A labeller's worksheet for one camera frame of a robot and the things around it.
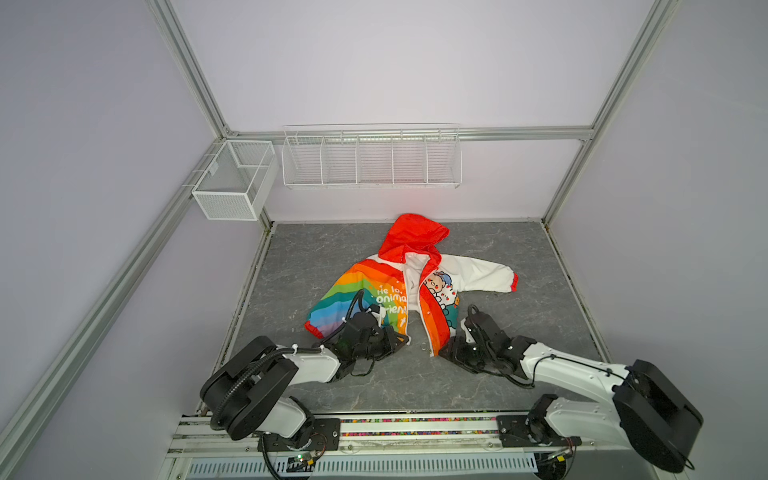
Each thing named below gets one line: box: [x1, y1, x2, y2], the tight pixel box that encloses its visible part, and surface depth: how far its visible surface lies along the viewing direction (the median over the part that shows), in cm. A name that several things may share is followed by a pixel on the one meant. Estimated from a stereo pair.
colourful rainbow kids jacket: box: [304, 212, 519, 357], surface depth 101 cm
